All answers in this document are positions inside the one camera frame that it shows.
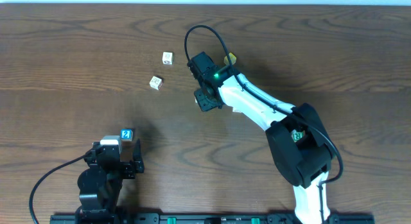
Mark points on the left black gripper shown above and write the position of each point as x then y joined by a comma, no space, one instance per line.
126,168

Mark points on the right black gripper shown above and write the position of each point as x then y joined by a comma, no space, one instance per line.
205,102

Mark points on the blue number 2 block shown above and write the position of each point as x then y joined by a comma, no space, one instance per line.
127,135

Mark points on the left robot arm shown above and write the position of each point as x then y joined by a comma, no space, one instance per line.
101,183

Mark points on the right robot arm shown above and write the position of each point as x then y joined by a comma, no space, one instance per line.
300,146

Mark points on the yellow top letter block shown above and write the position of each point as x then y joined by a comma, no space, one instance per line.
229,59

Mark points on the white block soccer ball picture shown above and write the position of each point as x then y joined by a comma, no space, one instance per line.
167,58

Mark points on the white block red side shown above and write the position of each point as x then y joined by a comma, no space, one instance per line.
156,83

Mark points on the green letter R block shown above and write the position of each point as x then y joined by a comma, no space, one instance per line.
296,136

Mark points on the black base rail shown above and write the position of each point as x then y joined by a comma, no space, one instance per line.
153,218

